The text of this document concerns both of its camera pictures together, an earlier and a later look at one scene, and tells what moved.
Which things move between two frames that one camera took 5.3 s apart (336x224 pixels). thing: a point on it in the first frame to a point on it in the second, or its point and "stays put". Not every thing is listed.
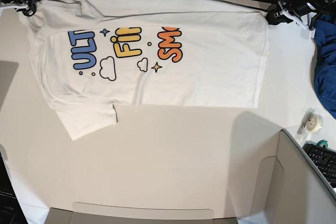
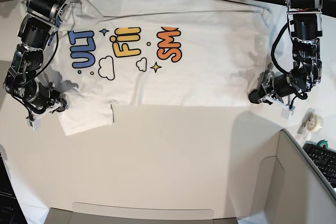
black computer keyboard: [324, 159] stays put
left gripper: [25, 4] to [44, 100]
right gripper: [274, 20] to [277, 87]
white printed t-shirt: [91, 53] stays put
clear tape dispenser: [311, 124] stays put
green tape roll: [322, 142] stays put
